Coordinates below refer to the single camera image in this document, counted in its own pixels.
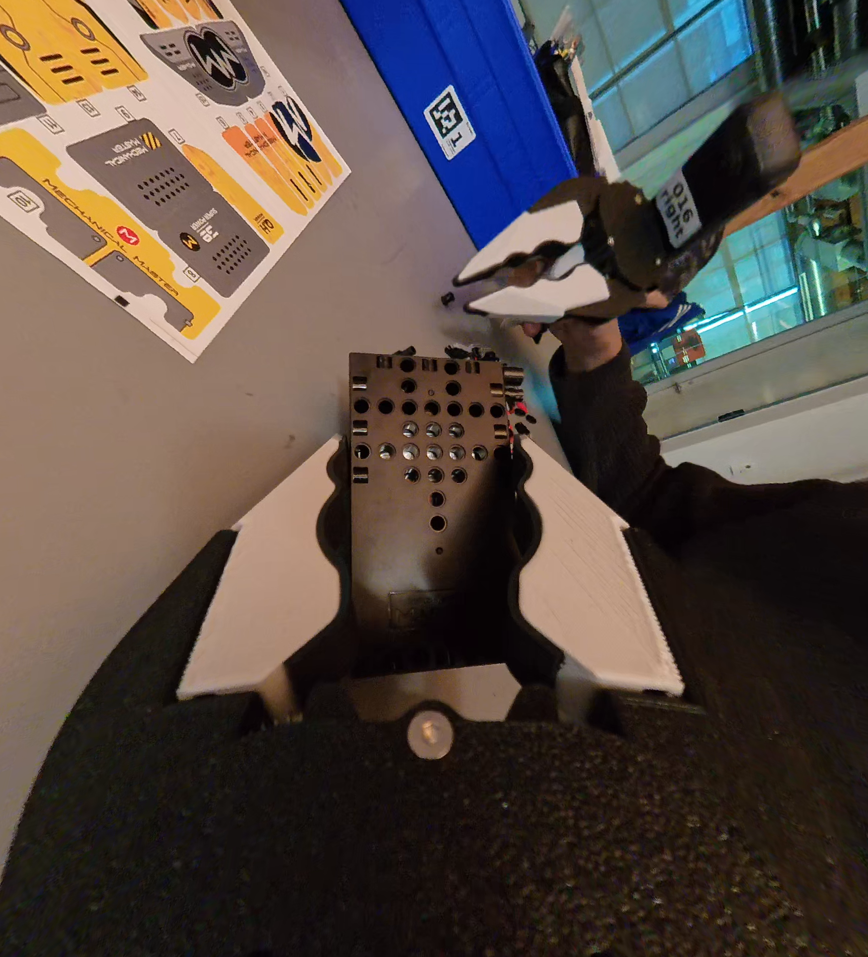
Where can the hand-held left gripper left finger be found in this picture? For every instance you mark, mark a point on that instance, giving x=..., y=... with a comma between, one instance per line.
x=269, y=583

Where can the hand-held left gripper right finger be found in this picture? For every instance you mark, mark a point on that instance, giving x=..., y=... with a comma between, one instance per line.
x=591, y=583

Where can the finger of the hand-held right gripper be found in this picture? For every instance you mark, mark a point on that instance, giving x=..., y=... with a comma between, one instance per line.
x=546, y=299
x=531, y=239

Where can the black perforated plastic block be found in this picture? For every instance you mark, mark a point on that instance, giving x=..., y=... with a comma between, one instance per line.
x=434, y=568

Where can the person's right forearm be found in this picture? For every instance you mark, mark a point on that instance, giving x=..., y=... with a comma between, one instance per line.
x=613, y=433

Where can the person's right hand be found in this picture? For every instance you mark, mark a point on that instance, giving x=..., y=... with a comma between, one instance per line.
x=587, y=340

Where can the blue striped cloth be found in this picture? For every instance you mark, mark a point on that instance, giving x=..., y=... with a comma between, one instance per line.
x=662, y=318

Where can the black white marker tag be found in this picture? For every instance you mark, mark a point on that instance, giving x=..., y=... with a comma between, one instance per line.
x=449, y=121

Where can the blue panel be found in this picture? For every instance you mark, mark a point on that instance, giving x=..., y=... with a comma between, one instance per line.
x=478, y=75

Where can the wooden beam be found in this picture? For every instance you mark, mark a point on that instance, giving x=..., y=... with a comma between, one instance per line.
x=852, y=142

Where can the yellow grey sticker sheet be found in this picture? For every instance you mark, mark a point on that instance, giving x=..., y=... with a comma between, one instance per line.
x=142, y=172

